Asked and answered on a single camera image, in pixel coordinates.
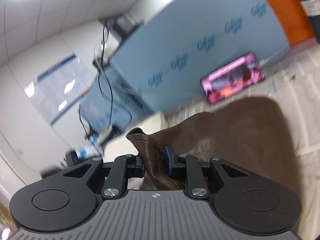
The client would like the black cable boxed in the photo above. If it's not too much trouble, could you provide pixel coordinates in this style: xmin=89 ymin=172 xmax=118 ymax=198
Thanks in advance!
xmin=78 ymin=20 xmax=133 ymax=142

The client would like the light blue cardboard box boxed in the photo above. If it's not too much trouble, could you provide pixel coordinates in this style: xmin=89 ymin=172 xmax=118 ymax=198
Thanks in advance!
xmin=109 ymin=0 xmax=292 ymax=115

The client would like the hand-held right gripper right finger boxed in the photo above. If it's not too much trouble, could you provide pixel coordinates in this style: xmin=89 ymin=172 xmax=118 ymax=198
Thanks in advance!
xmin=161 ymin=145 xmax=247 ymax=201

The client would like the brown leather garment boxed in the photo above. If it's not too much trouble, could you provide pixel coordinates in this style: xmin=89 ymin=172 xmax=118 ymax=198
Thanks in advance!
xmin=126 ymin=97 xmax=301 ymax=240

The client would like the dark device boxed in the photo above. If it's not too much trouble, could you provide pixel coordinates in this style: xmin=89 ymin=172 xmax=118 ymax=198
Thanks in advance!
xmin=109 ymin=14 xmax=144 ymax=39

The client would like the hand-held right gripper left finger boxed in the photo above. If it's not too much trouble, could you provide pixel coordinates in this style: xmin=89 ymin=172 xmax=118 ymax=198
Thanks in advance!
xmin=62 ymin=154 xmax=145 ymax=201

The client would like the low light blue box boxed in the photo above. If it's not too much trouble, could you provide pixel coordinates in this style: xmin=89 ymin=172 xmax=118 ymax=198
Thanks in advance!
xmin=79 ymin=76 xmax=157 ymax=137

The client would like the wall poster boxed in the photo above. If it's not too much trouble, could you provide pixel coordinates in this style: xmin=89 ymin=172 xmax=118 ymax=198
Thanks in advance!
xmin=24 ymin=53 xmax=97 ymax=126

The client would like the blue and white bottle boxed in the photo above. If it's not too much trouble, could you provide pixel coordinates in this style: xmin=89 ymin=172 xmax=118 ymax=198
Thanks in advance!
xmin=74 ymin=147 xmax=98 ymax=159

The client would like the smartphone with lit screen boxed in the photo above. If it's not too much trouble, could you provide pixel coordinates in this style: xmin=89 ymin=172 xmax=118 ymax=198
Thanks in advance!
xmin=200 ymin=52 xmax=266 ymax=104

